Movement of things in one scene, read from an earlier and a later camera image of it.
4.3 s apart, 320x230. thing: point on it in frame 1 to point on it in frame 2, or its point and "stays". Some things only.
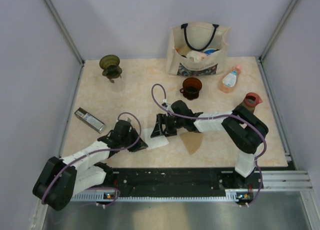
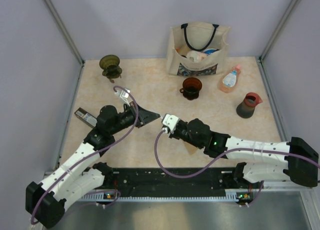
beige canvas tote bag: x=196 y=49 stays
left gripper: x=139 y=146 to x=145 y=117
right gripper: x=158 y=131 to x=174 y=134
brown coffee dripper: x=191 y=86 stays
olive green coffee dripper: x=110 y=63 stays
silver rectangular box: x=89 y=120 stays
